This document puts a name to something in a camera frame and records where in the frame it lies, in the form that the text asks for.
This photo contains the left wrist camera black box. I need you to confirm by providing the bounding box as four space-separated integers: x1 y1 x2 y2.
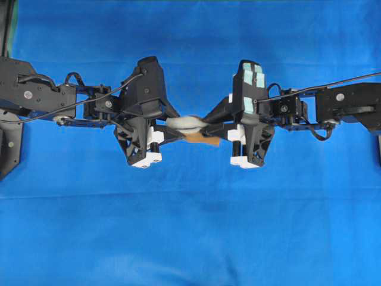
119 56 166 119

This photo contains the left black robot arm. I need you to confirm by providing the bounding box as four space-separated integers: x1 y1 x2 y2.
1 57 185 169

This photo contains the right wrist camera taped box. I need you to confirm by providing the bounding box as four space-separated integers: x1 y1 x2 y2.
232 60 268 125

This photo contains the grey and orange sponge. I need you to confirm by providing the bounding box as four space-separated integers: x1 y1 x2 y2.
165 116 221 147

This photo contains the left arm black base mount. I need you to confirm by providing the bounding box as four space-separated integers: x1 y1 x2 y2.
0 0 24 181

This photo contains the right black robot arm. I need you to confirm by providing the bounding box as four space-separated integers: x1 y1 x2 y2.
201 83 380 169

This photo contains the left black camera cable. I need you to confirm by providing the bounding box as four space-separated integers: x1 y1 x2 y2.
0 73 143 123

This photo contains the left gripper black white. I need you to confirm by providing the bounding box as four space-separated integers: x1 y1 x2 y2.
82 85 185 168

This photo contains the blue table cloth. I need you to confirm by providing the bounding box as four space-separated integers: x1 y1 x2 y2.
1 1 380 285

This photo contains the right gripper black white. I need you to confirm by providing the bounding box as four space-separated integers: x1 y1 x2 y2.
201 89 308 169

